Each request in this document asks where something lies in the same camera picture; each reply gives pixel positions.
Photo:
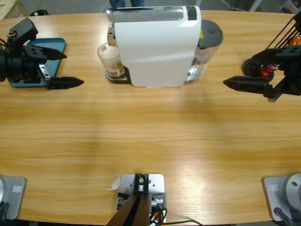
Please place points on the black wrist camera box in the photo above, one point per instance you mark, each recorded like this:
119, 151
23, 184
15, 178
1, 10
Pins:
22, 31

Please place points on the red coffee capsule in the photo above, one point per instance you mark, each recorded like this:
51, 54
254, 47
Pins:
265, 72

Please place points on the white capsule coffee machine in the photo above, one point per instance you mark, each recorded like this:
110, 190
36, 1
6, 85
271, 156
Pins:
152, 51

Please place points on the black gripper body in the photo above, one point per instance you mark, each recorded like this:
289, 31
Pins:
23, 63
291, 68

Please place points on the purple coffee capsule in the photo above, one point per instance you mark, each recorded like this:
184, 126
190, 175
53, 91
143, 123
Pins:
271, 67

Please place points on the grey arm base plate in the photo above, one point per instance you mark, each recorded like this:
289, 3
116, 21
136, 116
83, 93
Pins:
15, 197
272, 195

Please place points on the teal plastic tray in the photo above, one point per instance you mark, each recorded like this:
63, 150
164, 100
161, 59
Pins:
57, 44

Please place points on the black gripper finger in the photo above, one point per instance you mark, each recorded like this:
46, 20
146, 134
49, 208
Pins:
64, 83
247, 84
54, 54
265, 56

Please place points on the grey metal frame leg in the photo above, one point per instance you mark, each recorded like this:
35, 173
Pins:
255, 5

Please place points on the orange coffee capsule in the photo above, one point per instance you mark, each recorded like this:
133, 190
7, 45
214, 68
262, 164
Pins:
295, 40

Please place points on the person in blue jeans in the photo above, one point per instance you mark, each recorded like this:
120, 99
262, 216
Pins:
122, 2

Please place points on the clear water tank dark lid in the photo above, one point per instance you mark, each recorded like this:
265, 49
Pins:
210, 33

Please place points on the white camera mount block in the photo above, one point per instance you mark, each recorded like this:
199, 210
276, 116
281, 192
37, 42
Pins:
156, 183

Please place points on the clear drinking glass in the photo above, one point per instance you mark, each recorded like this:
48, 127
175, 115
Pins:
110, 63

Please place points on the dark camera post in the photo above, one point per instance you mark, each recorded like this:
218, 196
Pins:
134, 209

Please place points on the white orange step stool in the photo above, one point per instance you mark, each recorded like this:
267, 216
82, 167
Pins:
288, 7

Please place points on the black drip tray silver grate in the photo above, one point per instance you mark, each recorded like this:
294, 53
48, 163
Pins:
117, 79

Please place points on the white tape tag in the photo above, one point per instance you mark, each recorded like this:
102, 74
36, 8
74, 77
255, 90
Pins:
115, 184

